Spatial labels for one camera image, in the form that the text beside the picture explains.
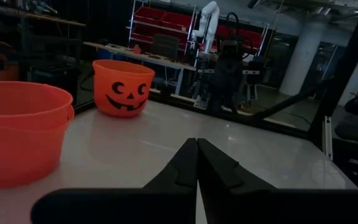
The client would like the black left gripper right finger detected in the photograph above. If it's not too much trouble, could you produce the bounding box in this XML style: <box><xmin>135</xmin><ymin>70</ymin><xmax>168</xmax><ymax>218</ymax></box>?
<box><xmin>197</xmin><ymin>138</ymin><xmax>278</xmax><ymax>224</ymax></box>

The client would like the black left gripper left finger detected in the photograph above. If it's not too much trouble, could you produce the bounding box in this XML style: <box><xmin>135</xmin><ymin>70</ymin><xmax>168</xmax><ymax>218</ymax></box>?
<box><xmin>143</xmin><ymin>138</ymin><xmax>199</xmax><ymax>224</ymax></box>

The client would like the wooden table board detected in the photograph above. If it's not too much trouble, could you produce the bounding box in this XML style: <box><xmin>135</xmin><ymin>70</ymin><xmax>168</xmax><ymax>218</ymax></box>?
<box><xmin>149</xmin><ymin>88</ymin><xmax>298</xmax><ymax>129</ymax></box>

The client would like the orange smiling pumpkin bucket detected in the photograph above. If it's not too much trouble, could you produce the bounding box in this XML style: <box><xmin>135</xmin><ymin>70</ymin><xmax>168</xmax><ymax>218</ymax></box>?
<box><xmin>91</xmin><ymin>58</ymin><xmax>156</xmax><ymax>118</ymax></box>

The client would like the white background cylinder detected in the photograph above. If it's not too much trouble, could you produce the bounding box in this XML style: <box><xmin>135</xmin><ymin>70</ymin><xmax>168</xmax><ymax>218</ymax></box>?
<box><xmin>278</xmin><ymin>18</ymin><xmax>323</xmax><ymax>96</ymax></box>

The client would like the red bin shelf rack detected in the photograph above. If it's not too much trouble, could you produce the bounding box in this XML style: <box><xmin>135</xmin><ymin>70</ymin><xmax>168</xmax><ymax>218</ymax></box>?
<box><xmin>128</xmin><ymin>5</ymin><xmax>270</xmax><ymax>58</ymax></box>

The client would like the white background pillar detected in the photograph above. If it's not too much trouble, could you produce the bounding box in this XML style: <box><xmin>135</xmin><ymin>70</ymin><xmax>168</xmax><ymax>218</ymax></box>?
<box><xmin>337</xmin><ymin>46</ymin><xmax>358</xmax><ymax>107</ymax></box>

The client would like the orange angry-face pumpkin bucket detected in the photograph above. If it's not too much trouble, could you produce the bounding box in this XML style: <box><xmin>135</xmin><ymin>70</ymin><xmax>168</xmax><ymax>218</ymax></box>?
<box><xmin>0</xmin><ymin>80</ymin><xmax>75</xmax><ymax>189</ymax></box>

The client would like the orange background machine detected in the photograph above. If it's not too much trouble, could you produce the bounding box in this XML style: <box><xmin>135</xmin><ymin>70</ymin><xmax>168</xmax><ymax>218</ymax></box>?
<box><xmin>0</xmin><ymin>40</ymin><xmax>21</xmax><ymax>83</ymax></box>

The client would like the silver mounting bracket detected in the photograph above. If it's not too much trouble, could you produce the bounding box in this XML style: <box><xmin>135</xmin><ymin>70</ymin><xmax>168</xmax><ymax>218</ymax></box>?
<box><xmin>193</xmin><ymin>94</ymin><xmax>211</xmax><ymax>110</ymax></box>

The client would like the white plate on frame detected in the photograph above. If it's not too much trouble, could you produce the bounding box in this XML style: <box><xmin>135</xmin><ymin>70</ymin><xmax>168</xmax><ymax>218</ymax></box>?
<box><xmin>321</xmin><ymin>116</ymin><xmax>334</xmax><ymax>161</ymax></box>

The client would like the wooden wall shelf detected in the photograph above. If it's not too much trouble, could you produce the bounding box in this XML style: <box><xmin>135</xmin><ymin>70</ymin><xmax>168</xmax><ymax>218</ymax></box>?
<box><xmin>0</xmin><ymin>2</ymin><xmax>86</xmax><ymax>28</ymax></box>

